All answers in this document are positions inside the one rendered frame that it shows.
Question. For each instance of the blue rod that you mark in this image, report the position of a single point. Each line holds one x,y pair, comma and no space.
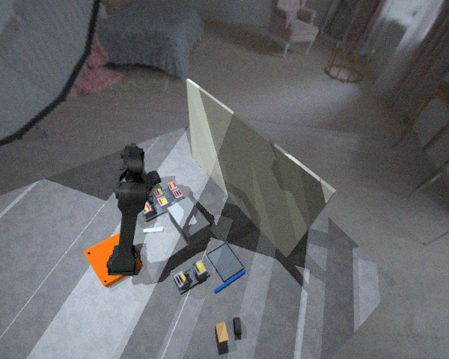
229,281

